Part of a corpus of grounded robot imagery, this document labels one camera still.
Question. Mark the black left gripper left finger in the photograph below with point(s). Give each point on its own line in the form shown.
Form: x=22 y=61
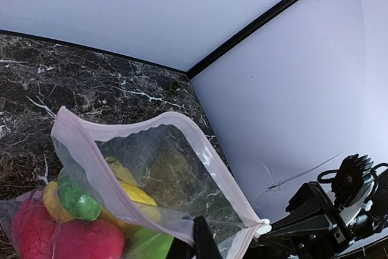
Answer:
x=205 y=246

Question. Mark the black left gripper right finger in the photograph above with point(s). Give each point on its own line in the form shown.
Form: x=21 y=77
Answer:
x=286 y=228

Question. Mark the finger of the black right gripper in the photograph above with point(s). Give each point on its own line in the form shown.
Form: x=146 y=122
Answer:
x=311 y=246

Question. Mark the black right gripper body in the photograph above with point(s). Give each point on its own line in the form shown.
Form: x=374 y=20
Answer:
x=311 y=200

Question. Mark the yellow toy lemon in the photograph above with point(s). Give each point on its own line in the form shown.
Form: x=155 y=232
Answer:
x=145 y=203

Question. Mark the clear zip top bag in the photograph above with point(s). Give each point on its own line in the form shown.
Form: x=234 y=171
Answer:
x=171 y=160

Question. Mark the red toy tomato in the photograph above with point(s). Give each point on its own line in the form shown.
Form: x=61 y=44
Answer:
x=89 y=239

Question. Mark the green toy cucumber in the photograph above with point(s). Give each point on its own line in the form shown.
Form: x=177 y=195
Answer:
x=76 y=201

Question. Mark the red toy fruit front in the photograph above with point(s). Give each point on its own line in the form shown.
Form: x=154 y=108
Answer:
x=34 y=227

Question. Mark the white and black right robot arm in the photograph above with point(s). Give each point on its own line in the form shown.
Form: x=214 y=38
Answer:
x=366 y=224

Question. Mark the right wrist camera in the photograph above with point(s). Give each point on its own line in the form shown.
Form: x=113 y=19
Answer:
x=355 y=181

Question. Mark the black right frame post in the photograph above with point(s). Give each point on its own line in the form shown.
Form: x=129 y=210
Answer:
x=240 y=36

